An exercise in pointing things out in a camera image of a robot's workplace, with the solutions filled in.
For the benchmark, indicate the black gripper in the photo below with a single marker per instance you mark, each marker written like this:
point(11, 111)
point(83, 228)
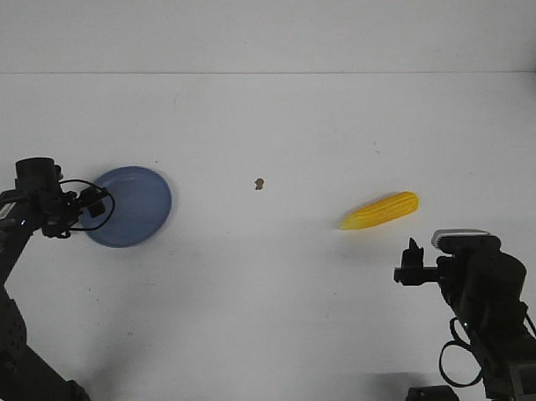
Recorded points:
point(447, 274)
point(38, 181)

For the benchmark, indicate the blue round plate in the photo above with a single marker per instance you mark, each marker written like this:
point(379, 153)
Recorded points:
point(141, 203)

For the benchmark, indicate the yellow corn cob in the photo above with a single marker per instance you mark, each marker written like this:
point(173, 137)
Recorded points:
point(381, 211)

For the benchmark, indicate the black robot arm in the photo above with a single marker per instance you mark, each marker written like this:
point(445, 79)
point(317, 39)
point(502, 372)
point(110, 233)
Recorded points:
point(482, 285)
point(24, 375)

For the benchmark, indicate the small brown table stain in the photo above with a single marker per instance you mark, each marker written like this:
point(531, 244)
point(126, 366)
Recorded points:
point(259, 184)

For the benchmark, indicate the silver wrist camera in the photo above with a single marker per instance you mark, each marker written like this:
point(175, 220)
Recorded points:
point(449, 240)

